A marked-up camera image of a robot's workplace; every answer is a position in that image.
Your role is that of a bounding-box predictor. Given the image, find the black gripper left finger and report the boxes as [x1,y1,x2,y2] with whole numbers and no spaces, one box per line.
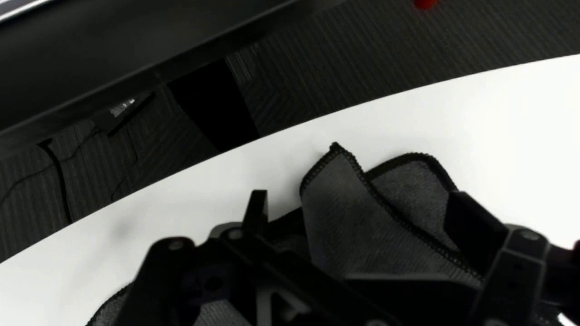
[116,188,403,326]

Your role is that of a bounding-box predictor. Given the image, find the black microfibre cloth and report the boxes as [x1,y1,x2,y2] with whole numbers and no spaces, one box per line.
[87,140,569,326]

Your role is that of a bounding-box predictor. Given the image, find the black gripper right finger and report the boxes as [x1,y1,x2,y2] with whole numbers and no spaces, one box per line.
[448,189,580,326]

